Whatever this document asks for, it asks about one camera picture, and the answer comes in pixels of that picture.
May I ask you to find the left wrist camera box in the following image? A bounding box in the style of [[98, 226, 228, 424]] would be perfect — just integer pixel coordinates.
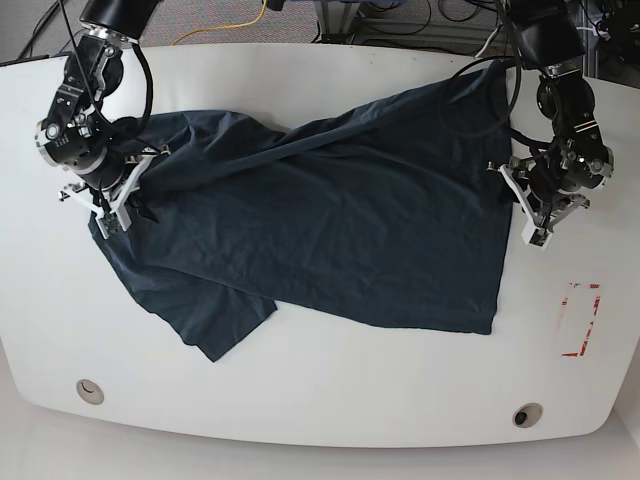
[[521, 224, 553, 250]]

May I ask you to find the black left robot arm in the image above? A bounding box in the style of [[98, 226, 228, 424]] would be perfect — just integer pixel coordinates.
[[495, 1, 614, 247]]

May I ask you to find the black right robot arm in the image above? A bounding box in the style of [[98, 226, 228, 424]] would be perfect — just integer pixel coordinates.
[[35, 1, 170, 234]]

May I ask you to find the dark navy t-shirt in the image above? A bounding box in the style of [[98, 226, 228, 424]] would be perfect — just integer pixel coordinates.
[[88, 83, 512, 361]]

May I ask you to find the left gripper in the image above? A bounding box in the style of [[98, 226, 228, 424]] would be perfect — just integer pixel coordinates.
[[487, 154, 590, 233]]

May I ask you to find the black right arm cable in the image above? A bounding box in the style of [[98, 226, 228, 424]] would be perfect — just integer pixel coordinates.
[[57, 0, 155, 151]]

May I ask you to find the red tape rectangle marking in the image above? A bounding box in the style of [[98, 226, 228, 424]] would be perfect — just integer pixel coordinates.
[[555, 283, 601, 358]]

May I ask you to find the left table cable grommet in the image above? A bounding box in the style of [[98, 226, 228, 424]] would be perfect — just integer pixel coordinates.
[[76, 379, 104, 406]]

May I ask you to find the right table cable grommet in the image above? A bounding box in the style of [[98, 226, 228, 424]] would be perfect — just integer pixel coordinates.
[[512, 403, 544, 429]]

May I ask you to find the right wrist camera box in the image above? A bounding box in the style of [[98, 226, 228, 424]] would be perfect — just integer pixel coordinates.
[[96, 210, 131, 239]]

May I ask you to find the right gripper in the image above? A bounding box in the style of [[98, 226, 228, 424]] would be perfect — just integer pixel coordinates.
[[58, 145, 170, 224]]

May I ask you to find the table cable grommet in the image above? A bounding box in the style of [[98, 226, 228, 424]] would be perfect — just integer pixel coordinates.
[[512, 403, 544, 429], [76, 379, 104, 406]]

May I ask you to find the yellow cable on floor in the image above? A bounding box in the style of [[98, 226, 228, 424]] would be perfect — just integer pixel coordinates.
[[172, 0, 266, 47]]

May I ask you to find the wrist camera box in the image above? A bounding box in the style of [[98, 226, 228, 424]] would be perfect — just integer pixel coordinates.
[[96, 210, 131, 239], [521, 224, 553, 250]]

